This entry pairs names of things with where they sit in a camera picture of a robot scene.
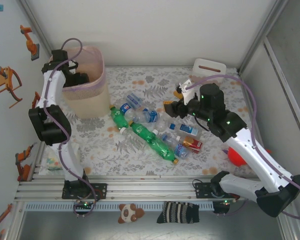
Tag aluminium frame rail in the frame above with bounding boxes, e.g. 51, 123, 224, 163
14, 174, 290, 201

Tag green bottle with white logo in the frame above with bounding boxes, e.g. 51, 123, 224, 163
128, 120, 158, 146

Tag red orange juice carton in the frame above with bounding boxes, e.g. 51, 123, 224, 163
181, 136, 204, 154

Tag white slotted cable duct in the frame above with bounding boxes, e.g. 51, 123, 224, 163
24, 201, 215, 211

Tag brown white plush toy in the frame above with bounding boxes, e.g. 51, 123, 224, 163
117, 203, 146, 225

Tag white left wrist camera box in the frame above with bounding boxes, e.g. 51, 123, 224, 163
66, 59, 79, 71

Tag red plastic toy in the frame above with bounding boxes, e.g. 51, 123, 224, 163
222, 146, 272, 167

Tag short green soda bottle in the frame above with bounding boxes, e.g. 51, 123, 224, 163
107, 104, 130, 129

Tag small circuit board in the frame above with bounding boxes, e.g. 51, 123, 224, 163
73, 199, 94, 210
213, 199, 235, 215

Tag black striped knit sock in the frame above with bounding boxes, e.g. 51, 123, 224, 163
156, 201, 201, 225

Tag clear bottle dark blue label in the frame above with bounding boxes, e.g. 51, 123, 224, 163
142, 107, 164, 124

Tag white tissue box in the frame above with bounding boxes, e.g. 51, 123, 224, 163
189, 58, 227, 88

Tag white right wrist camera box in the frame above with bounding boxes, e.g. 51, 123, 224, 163
174, 79, 199, 106

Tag crushed bottle blue striped label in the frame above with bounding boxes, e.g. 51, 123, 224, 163
125, 91, 144, 110

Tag floral table cloth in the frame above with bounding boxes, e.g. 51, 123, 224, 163
43, 66, 273, 179

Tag grey metal side panel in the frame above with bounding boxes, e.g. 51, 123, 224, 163
262, 0, 300, 161

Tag aluminium frame post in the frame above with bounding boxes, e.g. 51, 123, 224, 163
237, 0, 288, 75
16, 0, 56, 55

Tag beige mesh waste bin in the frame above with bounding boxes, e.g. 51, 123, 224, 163
48, 45, 111, 120

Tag small clear bottle white cap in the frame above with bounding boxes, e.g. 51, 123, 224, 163
153, 119, 171, 136

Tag bottle blue and white label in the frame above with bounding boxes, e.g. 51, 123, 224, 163
168, 122, 200, 137

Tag clear bottle round blue logo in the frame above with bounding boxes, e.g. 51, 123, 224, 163
119, 101, 138, 121

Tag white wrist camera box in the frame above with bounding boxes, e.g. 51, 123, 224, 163
66, 59, 79, 71
174, 79, 199, 106

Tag white wet wipes pack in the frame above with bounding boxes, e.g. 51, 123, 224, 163
38, 143, 81, 176

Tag crushed green bottle gold cap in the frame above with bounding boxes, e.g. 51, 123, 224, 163
148, 138, 180, 166

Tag long clear bottle white cap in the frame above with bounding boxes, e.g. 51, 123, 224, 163
119, 126, 145, 148

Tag orange gripper claw wall sticker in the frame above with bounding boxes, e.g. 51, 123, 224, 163
0, 66, 24, 110

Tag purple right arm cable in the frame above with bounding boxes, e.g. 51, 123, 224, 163
186, 74, 300, 221

